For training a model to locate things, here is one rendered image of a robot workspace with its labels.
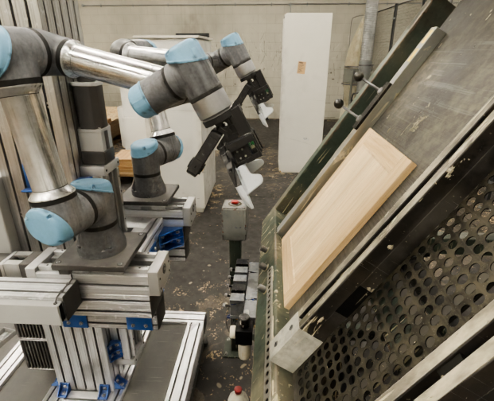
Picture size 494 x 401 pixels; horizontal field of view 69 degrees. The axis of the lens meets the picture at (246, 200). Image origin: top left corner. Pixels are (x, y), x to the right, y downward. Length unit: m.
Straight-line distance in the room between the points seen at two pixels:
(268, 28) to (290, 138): 4.70
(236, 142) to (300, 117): 4.34
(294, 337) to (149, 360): 1.20
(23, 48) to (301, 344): 0.94
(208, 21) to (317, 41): 4.88
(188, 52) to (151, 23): 9.07
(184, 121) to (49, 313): 2.71
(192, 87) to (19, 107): 0.44
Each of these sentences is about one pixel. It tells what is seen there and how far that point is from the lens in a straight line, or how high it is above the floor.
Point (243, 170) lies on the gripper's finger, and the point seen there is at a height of 1.39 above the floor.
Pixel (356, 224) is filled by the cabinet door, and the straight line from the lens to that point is 1.04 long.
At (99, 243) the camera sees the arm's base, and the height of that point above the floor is 1.09.
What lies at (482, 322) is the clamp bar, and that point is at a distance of 0.55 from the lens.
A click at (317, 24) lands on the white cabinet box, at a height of 1.92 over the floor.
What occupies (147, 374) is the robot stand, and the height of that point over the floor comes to 0.21.
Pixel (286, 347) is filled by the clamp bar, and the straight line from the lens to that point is 0.94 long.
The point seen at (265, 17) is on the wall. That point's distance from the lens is 9.42.
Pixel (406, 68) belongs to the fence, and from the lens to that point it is 1.46.
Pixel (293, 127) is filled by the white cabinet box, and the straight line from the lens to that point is 5.10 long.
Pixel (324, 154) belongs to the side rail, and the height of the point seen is 1.19.
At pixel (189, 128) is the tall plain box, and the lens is 3.66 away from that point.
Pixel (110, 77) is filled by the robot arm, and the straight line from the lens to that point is 1.00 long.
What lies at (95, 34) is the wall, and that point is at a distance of 10.30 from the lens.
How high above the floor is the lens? 1.63
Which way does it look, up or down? 23 degrees down
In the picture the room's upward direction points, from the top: straight up
